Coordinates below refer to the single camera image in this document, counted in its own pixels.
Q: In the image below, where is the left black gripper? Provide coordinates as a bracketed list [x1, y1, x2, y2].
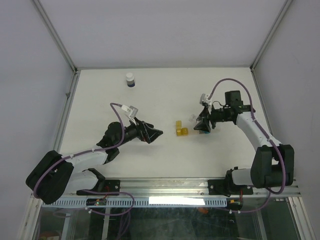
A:
[115, 117, 162, 147]

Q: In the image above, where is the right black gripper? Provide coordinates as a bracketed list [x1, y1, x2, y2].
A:
[193, 103, 231, 132]

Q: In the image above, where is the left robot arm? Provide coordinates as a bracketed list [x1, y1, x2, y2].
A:
[25, 118, 163, 204]

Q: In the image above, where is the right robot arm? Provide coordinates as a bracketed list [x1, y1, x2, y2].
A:
[194, 90, 295, 196]

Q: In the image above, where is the white cap pill bottle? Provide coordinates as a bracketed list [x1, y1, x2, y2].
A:
[125, 72, 136, 88]

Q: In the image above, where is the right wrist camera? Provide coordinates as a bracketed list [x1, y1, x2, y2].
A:
[199, 93, 212, 107]

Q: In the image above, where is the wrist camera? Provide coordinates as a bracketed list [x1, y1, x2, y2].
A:
[199, 93, 212, 107]
[126, 105, 139, 125]

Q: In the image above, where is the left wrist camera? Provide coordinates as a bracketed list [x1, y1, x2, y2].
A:
[126, 105, 139, 125]

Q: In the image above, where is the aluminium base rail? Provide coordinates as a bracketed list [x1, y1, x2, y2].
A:
[107, 177, 302, 198]

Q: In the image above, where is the right black mount plate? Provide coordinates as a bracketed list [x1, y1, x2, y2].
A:
[207, 179, 254, 197]

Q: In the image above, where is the black mount plate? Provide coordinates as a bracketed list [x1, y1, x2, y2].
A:
[207, 179, 254, 197]
[76, 179, 121, 196]

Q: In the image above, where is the left black mount plate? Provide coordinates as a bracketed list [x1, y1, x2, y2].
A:
[76, 179, 121, 196]

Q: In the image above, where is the white slotted cable duct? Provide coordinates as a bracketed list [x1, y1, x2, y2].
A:
[42, 196, 227, 209]

